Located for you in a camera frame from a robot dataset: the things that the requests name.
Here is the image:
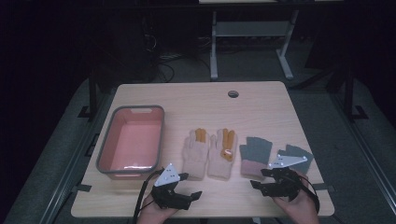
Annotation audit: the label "beige glove with orange animal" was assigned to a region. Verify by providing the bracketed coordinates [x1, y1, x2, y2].
[206, 128, 238, 181]

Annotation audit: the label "person's right hand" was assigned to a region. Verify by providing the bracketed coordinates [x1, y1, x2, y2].
[274, 178, 320, 224]

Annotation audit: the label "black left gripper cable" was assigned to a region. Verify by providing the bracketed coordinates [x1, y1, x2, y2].
[133, 169, 165, 224]

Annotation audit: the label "pink basket with grey rim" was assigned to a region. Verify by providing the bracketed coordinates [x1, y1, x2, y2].
[95, 105, 166, 181]

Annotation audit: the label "person's left hand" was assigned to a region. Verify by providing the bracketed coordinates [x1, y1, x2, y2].
[136, 194, 180, 224]

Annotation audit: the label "black metal stand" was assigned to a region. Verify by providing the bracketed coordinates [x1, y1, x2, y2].
[343, 65, 369, 121]
[78, 68, 98, 119]

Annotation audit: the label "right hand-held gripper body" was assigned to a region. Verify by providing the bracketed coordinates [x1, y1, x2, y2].
[262, 153, 308, 203]

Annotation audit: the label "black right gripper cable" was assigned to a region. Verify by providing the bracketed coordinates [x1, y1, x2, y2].
[293, 174, 321, 215]

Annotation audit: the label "cables on floor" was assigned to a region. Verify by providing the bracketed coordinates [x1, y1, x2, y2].
[156, 53, 185, 84]

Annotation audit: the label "beige glove with orange fingers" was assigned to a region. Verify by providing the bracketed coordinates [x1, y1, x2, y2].
[181, 128, 210, 181]

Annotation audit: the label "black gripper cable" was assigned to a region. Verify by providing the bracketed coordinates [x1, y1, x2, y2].
[133, 169, 165, 224]
[293, 174, 321, 215]

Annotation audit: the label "white metal table frame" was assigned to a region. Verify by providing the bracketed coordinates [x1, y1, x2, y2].
[209, 8, 300, 80]

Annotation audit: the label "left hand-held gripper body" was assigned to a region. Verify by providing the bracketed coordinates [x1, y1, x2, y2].
[151, 162, 194, 211]

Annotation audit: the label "grey metal rail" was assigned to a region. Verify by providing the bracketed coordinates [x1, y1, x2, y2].
[329, 92, 396, 217]
[39, 92, 117, 224]

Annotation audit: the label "black tape strip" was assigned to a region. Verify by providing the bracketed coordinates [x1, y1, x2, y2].
[312, 183, 336, 192]
[71, 184, 93, 193]

